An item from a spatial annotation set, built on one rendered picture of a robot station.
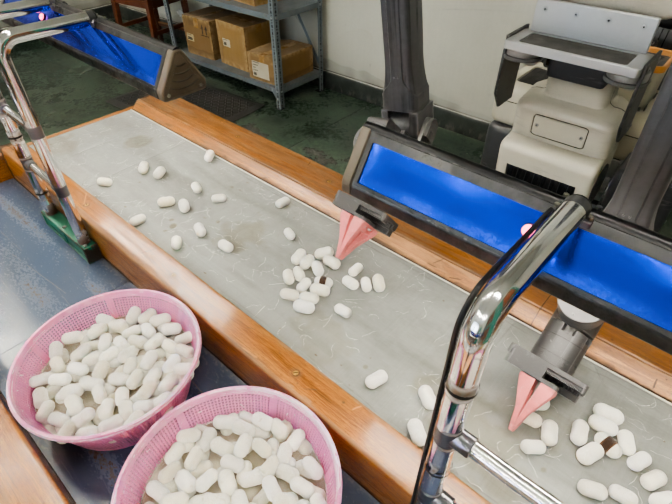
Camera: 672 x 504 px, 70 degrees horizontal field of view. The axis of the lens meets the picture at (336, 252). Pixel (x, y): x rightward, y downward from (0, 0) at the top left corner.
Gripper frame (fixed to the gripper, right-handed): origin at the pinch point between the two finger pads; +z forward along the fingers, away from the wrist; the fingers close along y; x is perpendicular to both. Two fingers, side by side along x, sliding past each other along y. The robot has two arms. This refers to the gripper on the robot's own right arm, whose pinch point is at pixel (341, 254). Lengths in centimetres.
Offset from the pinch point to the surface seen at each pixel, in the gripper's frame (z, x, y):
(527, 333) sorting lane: -4.3, 13.0, 29.6
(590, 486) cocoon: 8.5, -0.9, 45.8
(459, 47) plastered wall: -127, 158, -89
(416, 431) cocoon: 14.6, -6.2, 26.4
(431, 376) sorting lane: 8.7, 1.8, 22.7
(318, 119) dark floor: -63, 165, -154
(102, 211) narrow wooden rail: 17, -8, -48
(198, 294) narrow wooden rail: 17.8, -9.0, -14.5
